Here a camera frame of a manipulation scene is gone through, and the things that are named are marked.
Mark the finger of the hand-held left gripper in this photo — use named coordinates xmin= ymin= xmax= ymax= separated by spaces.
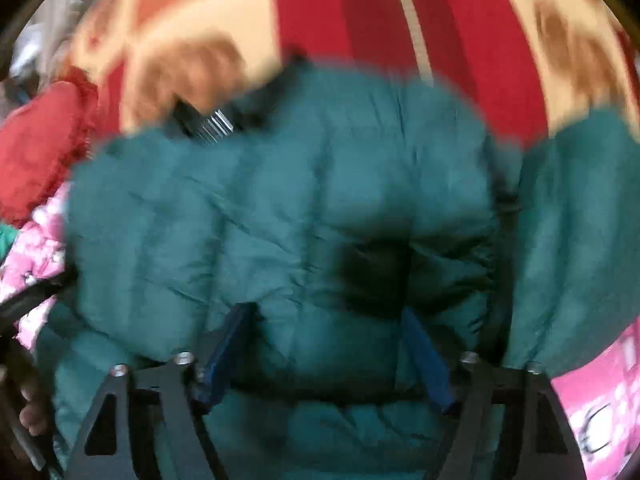
xmin=0 ymin=271 xmax=80 ymax=332

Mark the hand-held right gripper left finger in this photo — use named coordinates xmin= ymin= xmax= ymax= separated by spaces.
xmin=64 ymin=302 xmax=262 ymax=480

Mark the grey cloth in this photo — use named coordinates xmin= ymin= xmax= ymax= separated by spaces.
xmin=9 ymin=0 xmax=86 ymax=81

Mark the red and orange printed blanket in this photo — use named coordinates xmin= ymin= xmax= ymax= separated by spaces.
xmin=65 ymin=0 xmax=640 ymax=153

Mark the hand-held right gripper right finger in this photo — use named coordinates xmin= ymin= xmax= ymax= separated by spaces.
xmin=400 ymin=306 xmax=587 ymax=480

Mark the person's left hand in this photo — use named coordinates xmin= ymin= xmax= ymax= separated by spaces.
xmin=19 ymin=384 xmax=52 ymax=439

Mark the red fuzzy garment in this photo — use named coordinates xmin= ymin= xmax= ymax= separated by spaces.
xmin=0 ymin=66 xmax=103 ymax=230

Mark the teal puffer jacket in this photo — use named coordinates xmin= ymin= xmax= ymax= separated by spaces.
xmin=34 ymin=55 xmax=640 ymax=480

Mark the pink printed cloth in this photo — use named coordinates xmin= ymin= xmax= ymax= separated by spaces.
xmin=549 ymin=317 xmax=640 ymax=480
xmin=0 ymin=184 xmax=77 ymax=347

